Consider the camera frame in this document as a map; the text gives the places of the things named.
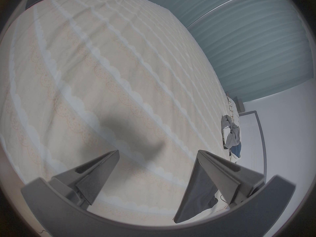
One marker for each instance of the black T-shirt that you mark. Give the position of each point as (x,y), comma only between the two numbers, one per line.
(197,194)

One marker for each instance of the blue-green curtain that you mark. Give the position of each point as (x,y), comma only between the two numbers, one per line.
(246,46)
(185,4)

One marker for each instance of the white printed pillow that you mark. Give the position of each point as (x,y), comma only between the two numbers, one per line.
(233,107)

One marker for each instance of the grey bedside table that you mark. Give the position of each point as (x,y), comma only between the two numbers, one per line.
(239,105)

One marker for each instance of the pile of clothes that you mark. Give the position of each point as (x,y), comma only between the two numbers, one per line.
(232,134)

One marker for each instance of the bed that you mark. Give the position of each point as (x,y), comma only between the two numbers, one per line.
(111,83)

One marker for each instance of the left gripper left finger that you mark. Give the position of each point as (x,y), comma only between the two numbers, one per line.
(91,181)

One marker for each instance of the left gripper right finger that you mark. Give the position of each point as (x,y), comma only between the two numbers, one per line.
(229,176)

